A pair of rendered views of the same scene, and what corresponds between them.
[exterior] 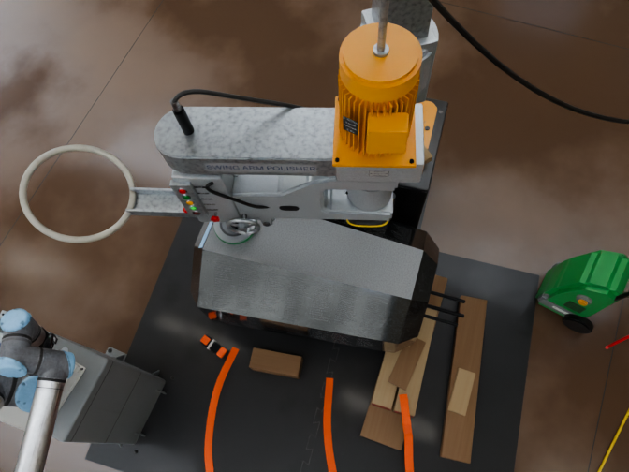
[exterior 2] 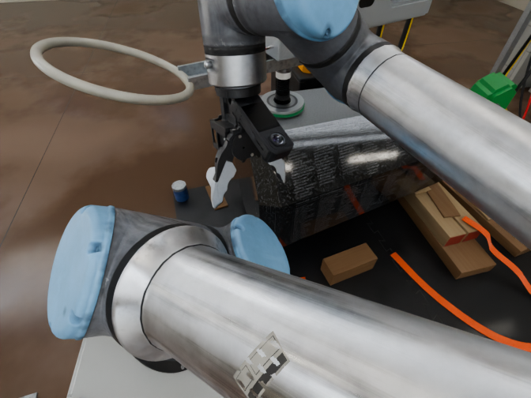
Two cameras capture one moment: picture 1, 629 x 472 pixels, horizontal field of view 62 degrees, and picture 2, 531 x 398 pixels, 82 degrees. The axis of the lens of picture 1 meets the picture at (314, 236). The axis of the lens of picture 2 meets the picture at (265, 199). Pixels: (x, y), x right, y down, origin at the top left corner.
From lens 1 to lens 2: 211 cm
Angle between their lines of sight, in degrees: 29
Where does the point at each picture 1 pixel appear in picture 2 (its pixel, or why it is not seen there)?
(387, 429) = (472, 256)
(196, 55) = (117, 120)
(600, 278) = (499, 84)
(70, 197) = (41, 247)
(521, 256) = not seen: hidden behind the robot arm
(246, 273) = (318, 140)
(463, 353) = not seen: hidden behind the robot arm
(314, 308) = (389, 146)
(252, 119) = not seen: outside the picture
